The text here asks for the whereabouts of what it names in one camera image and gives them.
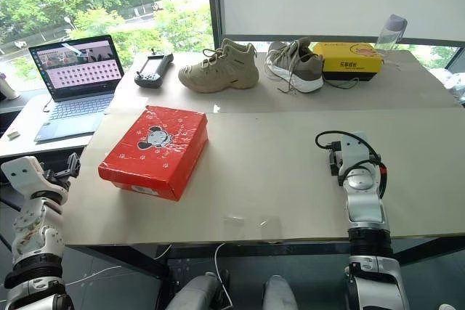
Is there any grey rounded shape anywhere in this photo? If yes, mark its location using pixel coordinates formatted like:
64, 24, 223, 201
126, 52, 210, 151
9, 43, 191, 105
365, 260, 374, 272
261, 274, 299, 310
164, 272, 220, 310

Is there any yellow and black box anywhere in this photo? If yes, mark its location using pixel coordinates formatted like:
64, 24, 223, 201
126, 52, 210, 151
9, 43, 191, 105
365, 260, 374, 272
312, 41, 386, 83

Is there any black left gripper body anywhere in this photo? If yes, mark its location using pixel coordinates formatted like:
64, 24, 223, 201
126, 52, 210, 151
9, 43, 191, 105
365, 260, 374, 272
43, 164, 73, 195

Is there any open blue-grey laptop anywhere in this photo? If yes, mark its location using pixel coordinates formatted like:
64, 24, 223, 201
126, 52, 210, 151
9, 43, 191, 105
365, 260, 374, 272
28, 34, 126, 143

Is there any red shoe box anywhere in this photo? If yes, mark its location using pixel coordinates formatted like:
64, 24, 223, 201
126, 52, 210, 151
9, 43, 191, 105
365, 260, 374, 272
97, 105, 209, 203

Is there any grey sneaker with white sole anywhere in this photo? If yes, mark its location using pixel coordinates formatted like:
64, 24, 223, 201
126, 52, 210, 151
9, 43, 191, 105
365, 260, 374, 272
263, 36, 325, 95

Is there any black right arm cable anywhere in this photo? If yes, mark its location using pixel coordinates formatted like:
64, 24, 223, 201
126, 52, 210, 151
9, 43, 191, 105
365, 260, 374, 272
314, 129, 389, 199

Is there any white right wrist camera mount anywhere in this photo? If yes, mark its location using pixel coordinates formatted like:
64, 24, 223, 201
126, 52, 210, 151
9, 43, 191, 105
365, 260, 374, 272
334, 131, 381, 181

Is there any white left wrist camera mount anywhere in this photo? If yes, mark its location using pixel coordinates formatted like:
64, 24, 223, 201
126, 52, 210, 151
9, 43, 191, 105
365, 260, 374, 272
0, 155, 65, 201

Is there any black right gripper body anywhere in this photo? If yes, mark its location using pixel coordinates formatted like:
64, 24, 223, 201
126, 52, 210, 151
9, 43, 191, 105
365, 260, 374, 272
328, 141, 344, 179

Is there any white rounded object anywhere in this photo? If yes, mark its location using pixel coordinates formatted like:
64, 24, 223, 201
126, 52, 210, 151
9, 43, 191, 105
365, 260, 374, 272
0, 72, 21, 101

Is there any black metal table frame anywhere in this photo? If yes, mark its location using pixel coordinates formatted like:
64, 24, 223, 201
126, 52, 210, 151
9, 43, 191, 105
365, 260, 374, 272
63, 236, 465, 291

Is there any black handheld remote controller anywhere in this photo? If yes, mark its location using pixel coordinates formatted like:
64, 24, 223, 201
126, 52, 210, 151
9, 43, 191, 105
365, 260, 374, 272
134, 48, 175, 90

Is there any clear bottle with purple cap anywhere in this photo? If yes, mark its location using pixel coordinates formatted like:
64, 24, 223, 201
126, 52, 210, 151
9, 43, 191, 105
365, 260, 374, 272
373, 14, 409, 54

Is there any dark window frame post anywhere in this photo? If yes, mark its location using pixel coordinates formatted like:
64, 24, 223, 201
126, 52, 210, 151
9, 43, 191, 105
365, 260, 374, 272
206, 0, 225, 52

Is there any thin white cable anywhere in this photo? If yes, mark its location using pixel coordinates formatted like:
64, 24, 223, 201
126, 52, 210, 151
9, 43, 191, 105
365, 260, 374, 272
67, 265, 123, 286

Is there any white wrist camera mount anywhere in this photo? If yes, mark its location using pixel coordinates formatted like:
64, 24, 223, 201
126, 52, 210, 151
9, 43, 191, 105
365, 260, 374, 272
0, 155, 65, 201
334, 131, 381, 181

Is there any white side table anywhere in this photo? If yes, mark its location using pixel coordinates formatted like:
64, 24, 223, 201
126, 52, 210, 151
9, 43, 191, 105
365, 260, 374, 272
0, 91, 118, 160

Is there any beige high-top sneaker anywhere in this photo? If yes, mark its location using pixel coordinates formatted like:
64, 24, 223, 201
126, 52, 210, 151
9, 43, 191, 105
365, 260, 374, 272
177, 38, 260, 94

